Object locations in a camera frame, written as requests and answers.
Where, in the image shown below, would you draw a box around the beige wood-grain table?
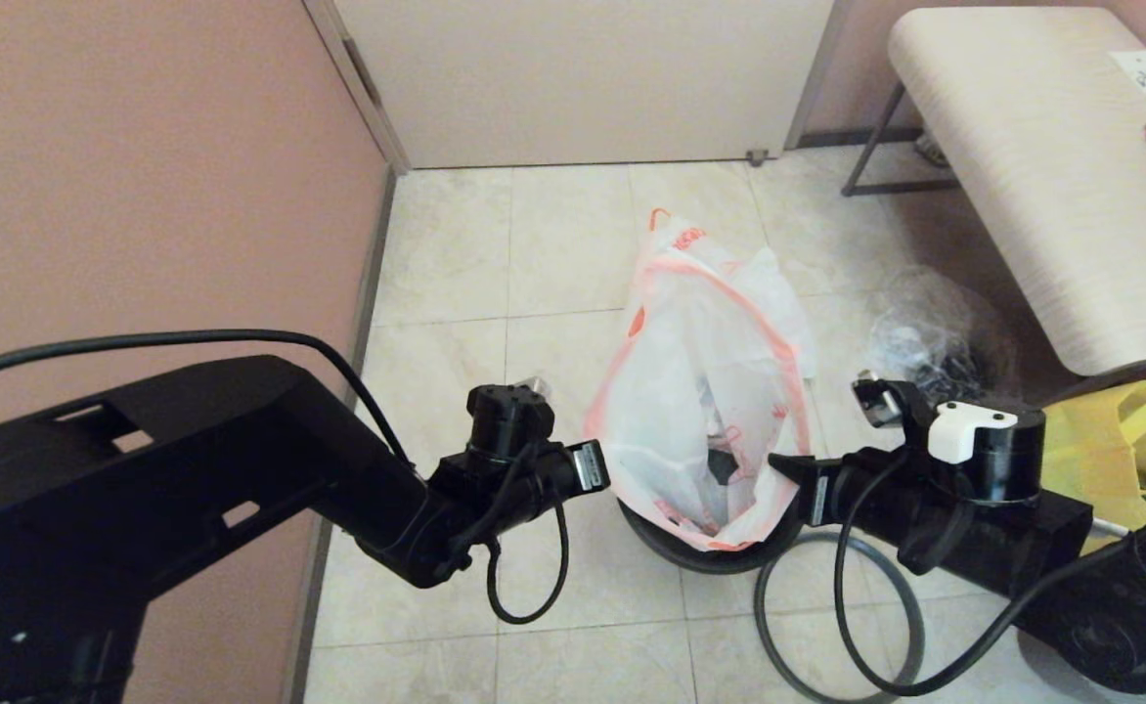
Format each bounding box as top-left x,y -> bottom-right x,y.
888,8 -> 1146,377

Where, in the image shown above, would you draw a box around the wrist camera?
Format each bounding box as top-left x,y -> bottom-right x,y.
465,376 -> 556,461
852,372 -> 1048,506

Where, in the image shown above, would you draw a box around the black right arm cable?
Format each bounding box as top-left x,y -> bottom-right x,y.
832,445 -> 1131,697

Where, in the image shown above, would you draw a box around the yellow fabric bag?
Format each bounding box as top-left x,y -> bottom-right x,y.
1040,381 -> 1146,534

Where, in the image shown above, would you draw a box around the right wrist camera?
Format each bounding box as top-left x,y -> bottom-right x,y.
852,372 -> 1048,506

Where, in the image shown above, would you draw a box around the clear plastic bag black contents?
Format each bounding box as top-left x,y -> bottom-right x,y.
866,269 -> 1019,412

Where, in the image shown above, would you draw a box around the grey bin rim ring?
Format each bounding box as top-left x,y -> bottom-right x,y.
754,533 -> 926,704

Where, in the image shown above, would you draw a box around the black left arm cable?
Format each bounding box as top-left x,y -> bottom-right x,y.
0,330 -> 570,625

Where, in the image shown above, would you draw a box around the black trash bin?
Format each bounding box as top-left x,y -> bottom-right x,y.
617,494 -> 809,576

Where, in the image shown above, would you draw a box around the dark wall baseboard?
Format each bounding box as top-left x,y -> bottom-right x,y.
285,168 -> 400,704

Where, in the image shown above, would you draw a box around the white door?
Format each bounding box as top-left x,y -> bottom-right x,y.
333,0 -> 833,172

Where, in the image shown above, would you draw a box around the dark metal table frame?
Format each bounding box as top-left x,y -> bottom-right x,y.
839,86 -> 960,199

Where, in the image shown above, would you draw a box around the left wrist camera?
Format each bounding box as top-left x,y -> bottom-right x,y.
465,376 -> 556,461

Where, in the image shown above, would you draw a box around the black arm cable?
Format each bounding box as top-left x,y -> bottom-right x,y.
832,445 -> 1131,697
0,330 -> 570,625

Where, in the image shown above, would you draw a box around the white red-print trash bag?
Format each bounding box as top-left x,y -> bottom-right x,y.
583,230 -> 814,553
632,205 -> 820,382

